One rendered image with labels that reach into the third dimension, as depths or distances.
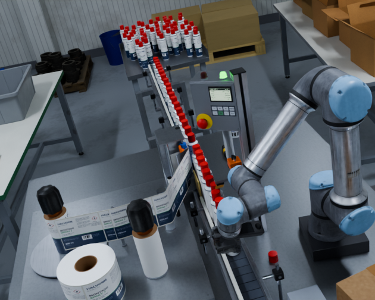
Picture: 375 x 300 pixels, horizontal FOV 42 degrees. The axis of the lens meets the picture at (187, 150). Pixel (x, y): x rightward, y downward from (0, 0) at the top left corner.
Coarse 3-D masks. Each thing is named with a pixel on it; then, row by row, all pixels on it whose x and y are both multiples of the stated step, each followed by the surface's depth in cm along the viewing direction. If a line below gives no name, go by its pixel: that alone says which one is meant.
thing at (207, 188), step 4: (208, 176) 186; (212, 176) 186; (208, 180) 185; (212, 180) 185; (208, 184) 185; (204, 188) 188; (208, 188) 186; (208, 192) 186; (208, 196) 188; (208, 200) 189; (208, 204) 190; (208, 208) 192; (212, 216) 192; (212, 220) 194
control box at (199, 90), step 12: (216, 72) 170; (228, 72) 168; (192, 84) 167; (204, 84) 165; (216, 84) 163; (228, 84) 161; (192, 96) 169; (204, 96) 167; (204, 108) 170; (216, 120) 170; (228, 120) 168
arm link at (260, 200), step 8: (248, 184) 151; (256, 184) 150; (240, 192) 152; (248, 192) 148; (256, 192) 146; (264, 192) 145; (272, 192) 145; (248, 200) 144; (256, 200) 144; (264, 200) 144; (272, 200) 144; (248, 208) 143; (256, 208) 144; (264, 208) 144; (272, 208) 146; (256, 216) 145
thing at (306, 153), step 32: (256, 128) 265; (128, 160) 261; (160, 160) 255; (224, 160) 243; (288, 160) 232; (320, 160) 228; (32, 192) 250; (64, 192) 245; (96, 192) 239; (224, 192) 219; (288, 192) 211; (192, 224) 204; (288, 224) 193; (256, 256) 181; (288, 256) 178; (352, 256) 172; (224, 288) 170; (288, 288) 165; (320, 288) 163
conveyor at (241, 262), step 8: (240, 256) 175; (224, 264) 173; (232, 264) 173; (240, 264) 172; (248, 264) 171; (240, 272) 169; (248, 272) 168; (240, 280) 165; (248, 280) 165; (256, 280) 164; (240, 288) 162; (248, 288) 162; (256, 288) 161; (248, 296) 159; (256, 296) 158; (264, 296) 157
